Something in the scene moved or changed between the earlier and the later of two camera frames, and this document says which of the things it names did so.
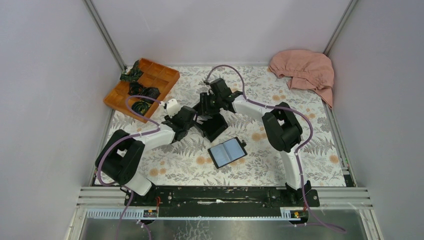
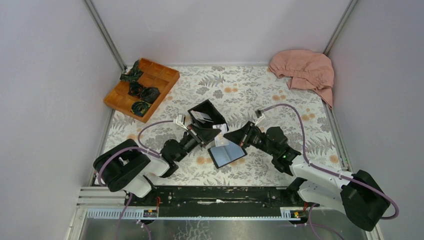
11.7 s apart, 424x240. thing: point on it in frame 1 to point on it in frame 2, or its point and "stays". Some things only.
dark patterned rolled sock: (133, 74) stays
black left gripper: (167, 118) to (203, 135)
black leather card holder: (227, 151) stays
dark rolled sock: (135, 89) stays
